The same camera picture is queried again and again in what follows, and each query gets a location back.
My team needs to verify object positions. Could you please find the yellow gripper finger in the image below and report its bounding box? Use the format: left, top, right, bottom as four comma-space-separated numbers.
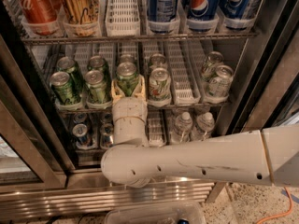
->
133, 75, 147, 101
111, 79, 125, 105

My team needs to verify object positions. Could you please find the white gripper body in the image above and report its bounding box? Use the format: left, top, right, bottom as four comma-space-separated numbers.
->
112, 97, 148, 123

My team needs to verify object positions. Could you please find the green can lane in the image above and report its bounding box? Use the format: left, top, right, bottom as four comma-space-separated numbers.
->
119, 54, 135, 63
50, 71, 80, 105
56, 57, 84, 93
84, 70, 111, 105
87, 55, 111, 86
116, 62, 138, 96

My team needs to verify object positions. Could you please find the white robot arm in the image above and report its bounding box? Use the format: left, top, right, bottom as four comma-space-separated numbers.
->
101, 97, 299, 188

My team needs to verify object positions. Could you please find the white diet can front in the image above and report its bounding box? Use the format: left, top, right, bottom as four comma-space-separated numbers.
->
149, 68, 171, 101

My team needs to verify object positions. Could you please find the white diet can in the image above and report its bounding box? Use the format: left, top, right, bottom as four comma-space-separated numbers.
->
149, 68, 171, 101
148, 53, 168, 73

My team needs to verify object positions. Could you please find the silver can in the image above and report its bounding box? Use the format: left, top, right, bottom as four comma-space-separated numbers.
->
200, 51, 223, 82
72, 123, 92, 147
206, 64, 234, 98
100, 112, 113, 124
100, 123, 114, 149
73, 113, 90, 126

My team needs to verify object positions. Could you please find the white diet can rear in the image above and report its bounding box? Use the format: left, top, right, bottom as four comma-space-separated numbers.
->
148, 53, 168, 73

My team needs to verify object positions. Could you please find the silver can bottom rear left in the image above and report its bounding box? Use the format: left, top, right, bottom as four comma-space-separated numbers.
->
73, 113, 90, 126

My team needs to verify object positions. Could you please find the silver can bottom front left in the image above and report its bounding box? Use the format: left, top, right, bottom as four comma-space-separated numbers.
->
72, 123, 92, 147

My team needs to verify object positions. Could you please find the silver can right front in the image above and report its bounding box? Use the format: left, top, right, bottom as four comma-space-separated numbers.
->
206, 64, 234, 98

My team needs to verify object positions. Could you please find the silver can right rear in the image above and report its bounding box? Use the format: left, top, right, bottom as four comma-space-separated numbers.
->
200, 51, 223, 82

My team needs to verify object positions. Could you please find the stainless steel fridge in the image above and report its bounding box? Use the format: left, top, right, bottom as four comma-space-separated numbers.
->
0, 0, 299, 221

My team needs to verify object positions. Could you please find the blue pepsi can left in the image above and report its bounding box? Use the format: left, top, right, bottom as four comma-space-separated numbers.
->
147, 0, 178, 34

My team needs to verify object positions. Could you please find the blue pepsi can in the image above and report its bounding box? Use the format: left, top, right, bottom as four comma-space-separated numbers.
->
147, 0, 178, 34
187, 0, 220, 32
219, 0, 262, 31

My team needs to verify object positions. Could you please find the gold soda can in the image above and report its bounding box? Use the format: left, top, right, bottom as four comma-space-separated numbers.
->
62, 0, 99, 36

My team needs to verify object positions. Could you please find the blue pepsi can middle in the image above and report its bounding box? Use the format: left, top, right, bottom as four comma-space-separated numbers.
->
187, 0, 220, 32

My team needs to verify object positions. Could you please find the red cola can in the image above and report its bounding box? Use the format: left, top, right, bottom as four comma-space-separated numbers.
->
18, 0, 61, 35

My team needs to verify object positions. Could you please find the blue pepsi can right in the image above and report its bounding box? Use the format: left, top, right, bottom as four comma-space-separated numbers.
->
219, 0, 262, 31

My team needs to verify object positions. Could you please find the fridge door right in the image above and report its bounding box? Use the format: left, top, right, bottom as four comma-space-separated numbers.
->
234, 28, 299, 133

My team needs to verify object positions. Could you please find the empty white middle lane tray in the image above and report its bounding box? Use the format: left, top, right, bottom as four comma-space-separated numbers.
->
164, 41, 201, 105

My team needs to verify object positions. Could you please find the empty white lane tray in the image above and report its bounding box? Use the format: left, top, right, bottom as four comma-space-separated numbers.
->
106, 0, 140, 36
164, 41, 201, 105

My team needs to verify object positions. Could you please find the clear water bottle left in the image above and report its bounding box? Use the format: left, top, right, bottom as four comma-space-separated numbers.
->
171, 112, 192, 144

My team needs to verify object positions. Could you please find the clear water bottle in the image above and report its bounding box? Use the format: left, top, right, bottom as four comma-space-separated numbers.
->
191, 112, 215, 141
171, 112, 192, 144

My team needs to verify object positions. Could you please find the clear water bottle right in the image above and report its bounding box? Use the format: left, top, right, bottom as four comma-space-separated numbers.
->
191, 112, 215, 141

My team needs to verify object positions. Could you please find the empty white top lane tray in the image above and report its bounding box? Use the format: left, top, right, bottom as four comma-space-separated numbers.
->
106, 0, 140, 36

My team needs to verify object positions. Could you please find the orange cable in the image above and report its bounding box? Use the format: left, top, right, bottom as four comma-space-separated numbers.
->
255, 187, 294, 224

